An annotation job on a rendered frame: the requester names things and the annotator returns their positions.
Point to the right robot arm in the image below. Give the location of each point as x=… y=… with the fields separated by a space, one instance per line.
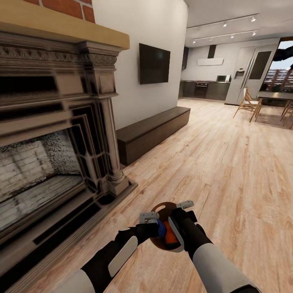
x=217 y=273

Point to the trash can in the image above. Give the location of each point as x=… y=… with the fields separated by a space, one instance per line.
x=163 y=216

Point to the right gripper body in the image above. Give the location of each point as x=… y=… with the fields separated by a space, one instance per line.
x=192 y=216

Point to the can of soda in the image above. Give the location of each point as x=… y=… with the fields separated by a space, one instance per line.
x=170 y=238
x=162 y=229

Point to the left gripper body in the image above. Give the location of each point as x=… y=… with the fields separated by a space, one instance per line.
x=150 y=230

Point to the microwave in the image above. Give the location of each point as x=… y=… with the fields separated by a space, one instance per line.
x=223 y=78

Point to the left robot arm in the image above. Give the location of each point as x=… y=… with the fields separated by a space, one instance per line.
x=99 y=271

